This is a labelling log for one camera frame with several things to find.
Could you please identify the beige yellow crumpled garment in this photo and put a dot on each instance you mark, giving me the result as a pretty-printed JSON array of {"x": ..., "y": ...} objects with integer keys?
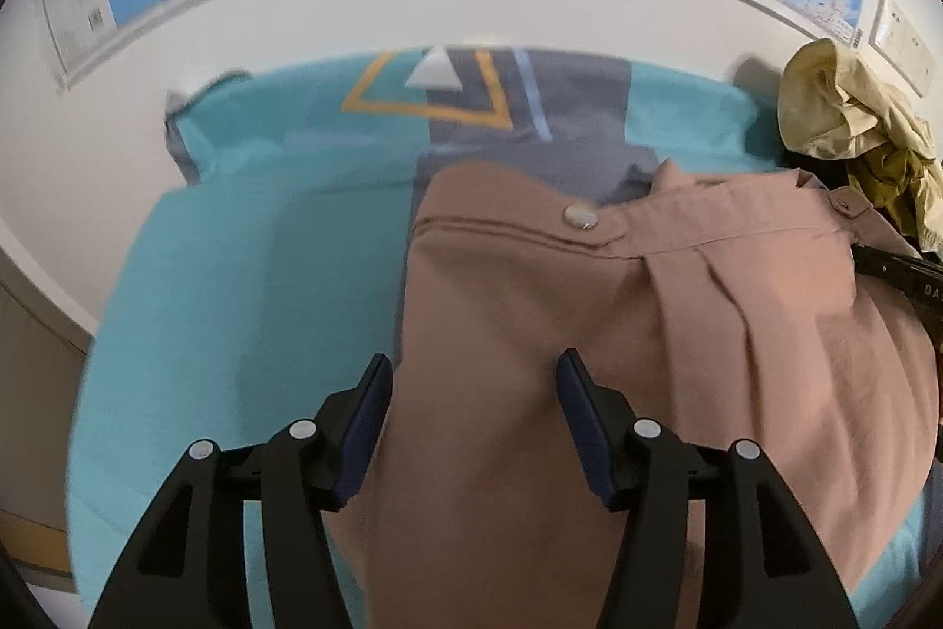
[{"x": 833, "y": 107}]

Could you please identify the white wall socket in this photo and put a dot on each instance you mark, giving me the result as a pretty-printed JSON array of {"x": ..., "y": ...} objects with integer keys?
[{"x": 897, "y": 39}]

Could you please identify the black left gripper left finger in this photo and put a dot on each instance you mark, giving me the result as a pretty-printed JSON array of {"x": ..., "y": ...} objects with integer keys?
[{"x": 185, "y": 563}]

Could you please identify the teal patterned bed sheet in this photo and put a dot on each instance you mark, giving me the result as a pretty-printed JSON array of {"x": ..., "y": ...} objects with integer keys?
[{"x": 271, "y": 280}]

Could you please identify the grey wooden wardrobe door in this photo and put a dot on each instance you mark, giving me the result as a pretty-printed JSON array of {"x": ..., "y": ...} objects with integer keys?
[{"x": 43, "y": 355}]

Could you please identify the pink beige trousers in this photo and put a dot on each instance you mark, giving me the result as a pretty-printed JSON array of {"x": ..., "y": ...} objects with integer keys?
[{"x": 723, "y": 307}]

